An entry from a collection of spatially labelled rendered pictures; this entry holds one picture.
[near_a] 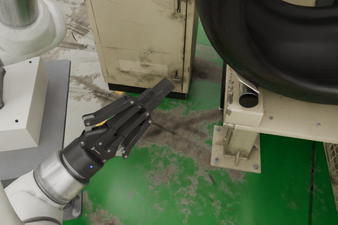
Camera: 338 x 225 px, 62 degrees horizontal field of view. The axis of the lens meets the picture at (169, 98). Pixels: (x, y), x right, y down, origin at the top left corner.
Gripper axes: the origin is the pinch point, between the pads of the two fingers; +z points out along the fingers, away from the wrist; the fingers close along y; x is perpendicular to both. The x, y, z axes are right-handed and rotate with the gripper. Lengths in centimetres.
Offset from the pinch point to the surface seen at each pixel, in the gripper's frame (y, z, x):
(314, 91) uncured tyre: 17.4, 24.9, 11.7
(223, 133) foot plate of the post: 97, 20, -64
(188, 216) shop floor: 91, -23, -35
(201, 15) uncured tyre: -5.9, 16.2, -1.2
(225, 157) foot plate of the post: 98, 10, -51
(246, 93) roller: 16.0, 16.2, 0.7
